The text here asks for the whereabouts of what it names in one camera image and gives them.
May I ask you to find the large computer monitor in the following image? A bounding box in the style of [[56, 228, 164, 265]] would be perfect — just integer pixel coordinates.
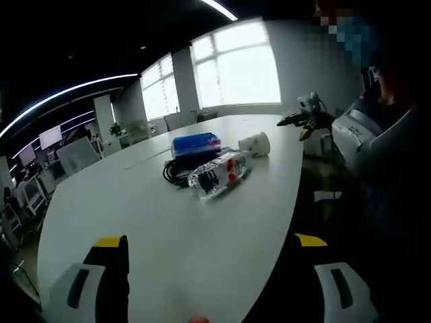
[[38, 125, 64, 149]]

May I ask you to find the large bright window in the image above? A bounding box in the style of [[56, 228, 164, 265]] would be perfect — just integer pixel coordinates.
[[189, 19, 282, 110]]

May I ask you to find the clear plastic bottle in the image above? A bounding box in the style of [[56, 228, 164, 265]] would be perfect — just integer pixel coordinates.
[[187, 151, 253, 202]]

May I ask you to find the white table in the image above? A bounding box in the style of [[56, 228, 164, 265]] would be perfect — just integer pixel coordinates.
[[36, 114, 306, 323]]

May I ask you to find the small computer monitor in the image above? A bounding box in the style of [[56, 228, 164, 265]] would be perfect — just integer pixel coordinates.
[[18, 145, 37, 166]]

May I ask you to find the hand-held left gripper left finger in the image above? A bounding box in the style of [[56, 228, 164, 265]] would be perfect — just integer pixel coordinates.
[[48, 234, 131, 323]]

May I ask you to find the black cable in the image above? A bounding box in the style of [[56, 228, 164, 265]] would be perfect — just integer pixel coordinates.
[[162, 157, 203, 188]]

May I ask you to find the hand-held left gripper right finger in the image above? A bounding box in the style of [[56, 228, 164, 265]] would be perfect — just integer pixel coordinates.
[[290, 233, 375, 323]]

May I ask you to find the blue tissue pack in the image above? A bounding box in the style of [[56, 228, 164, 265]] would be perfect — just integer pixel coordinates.
[[170, 131, 224, 159]]

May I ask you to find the long ceiling light strip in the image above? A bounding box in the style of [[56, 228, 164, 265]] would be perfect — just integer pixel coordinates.
[[0, 73, 139, 139]]

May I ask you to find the grey office chair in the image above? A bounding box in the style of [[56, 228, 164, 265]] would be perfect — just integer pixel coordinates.
[[163, 112, 197, 133]]

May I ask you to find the short ceiling light strip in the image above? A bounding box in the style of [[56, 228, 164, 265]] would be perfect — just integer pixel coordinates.
[[201, 0, 238, 21]]

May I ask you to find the white paper cup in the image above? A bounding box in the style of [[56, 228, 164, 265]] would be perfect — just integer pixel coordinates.
[[238, 131, 272, 159]]

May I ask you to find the white mesh office chair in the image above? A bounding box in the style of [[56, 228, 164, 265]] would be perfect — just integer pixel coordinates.
[[55, 137, 103, 178]]

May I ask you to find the narrow bright window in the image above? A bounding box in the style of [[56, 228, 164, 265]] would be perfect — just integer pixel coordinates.
[[139, 53, 180, 122]]

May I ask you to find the person's dark clothing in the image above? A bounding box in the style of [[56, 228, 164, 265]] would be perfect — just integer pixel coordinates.
[[323, 65, 431, 323]]

